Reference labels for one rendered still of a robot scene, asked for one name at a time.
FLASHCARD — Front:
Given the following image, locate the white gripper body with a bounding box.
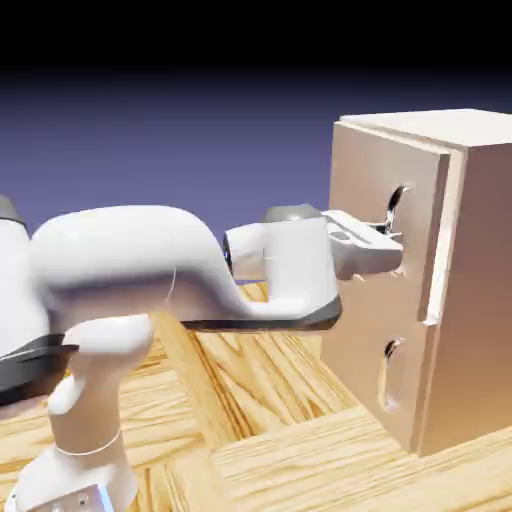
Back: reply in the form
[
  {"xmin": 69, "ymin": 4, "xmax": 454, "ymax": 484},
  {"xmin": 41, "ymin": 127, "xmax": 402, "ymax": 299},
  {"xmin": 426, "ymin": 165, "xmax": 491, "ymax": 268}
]
[{"xmin": 322, "ymin": 209, "xmax": 405, "ymax": 283}]

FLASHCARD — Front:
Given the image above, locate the long curved metal handle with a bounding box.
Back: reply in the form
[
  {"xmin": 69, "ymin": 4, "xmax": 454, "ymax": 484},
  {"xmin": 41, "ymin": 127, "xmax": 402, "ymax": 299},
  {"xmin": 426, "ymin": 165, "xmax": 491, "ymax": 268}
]
[{"xmin": 384, "ymin": 183, "xmax": 414, "ymax": 278}]

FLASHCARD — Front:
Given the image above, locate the large light wood cabinet door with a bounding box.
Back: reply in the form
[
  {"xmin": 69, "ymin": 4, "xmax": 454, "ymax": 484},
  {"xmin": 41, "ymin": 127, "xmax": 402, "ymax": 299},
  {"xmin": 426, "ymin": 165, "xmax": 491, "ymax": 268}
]
[{"xmin": 326, "ymin": 121, "xmax": 452, "ymax": 325}]

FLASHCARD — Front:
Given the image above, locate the small light wood cabinet door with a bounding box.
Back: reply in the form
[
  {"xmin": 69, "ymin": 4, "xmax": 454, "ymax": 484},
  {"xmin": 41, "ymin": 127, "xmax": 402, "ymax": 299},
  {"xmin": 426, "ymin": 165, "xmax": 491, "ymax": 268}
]
[{"xmin": 318, "ymin": 277, "xmax": 432, "ymax": 458}]

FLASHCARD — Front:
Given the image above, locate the light wood cabinet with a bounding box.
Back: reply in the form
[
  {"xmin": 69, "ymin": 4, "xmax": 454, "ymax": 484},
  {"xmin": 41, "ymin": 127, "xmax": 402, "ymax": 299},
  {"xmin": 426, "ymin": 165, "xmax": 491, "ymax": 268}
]
[{"xmin": 318, "ymin": 108, "xmax": 512, "ymax": 460}]

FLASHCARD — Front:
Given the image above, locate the short curved metal handle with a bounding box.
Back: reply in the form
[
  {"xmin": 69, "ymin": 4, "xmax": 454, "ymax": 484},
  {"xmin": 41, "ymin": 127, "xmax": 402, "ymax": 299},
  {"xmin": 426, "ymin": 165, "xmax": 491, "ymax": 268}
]
[{"xmin": 377, "ymin": 337, "xmax": 407, "ymax": 414}]

